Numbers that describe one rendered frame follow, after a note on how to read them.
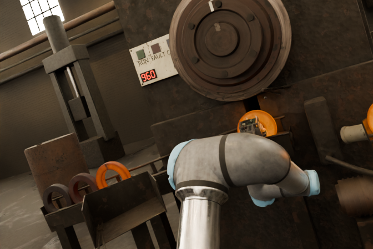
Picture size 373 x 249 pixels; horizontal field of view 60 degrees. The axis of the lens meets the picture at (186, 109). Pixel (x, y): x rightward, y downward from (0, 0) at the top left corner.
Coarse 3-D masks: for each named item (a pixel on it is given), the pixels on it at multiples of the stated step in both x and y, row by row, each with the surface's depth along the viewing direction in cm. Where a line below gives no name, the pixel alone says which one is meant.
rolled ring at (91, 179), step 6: (78, 174) 161; (84, 174) 160; (72, 180) 161; (78, 180) 160; (84, 180) 158; (90, 180) 157; (72, 186) 162; (90, 186) 158; (96, 186) 157; (72, 192) 163; (78, 192) 165; (72, 198) 164; (78, 198) 164
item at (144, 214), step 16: (144, 176) 132; (96, 192) 127; (112, 192) 128; (128, 192) 130; (144, 192) 131; (160, 192) 113; (96, 208) 127; (112, 208) 128; (128, 208) 130; (144, 208) 124; (160, 208) 117; (96, 224) 126; (112, 224) 122; (128, 224) 115; (144, 224) 118; (96, 240) 113; (144, 240) 118
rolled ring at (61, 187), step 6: (54, 186) 165; (60, 186) 165; (48, 192) 167; (60, 192) 165; (66, 192) 164; (48, 198) 169; (66, 198) 164; (48, 204) 169; (72, 204) 164; (48, 210) 169; (54, 210) 169
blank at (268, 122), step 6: (246, 114) 129; (252, 114) 128; (258, 114) 127; (264, 114) 127; (240, 120) 130; (264, 120) 127; (270, 120) 126; (264, 126) 127; (270, 126) 126; (276, 126) 128; (270, 132) 127; (276, 132) 128
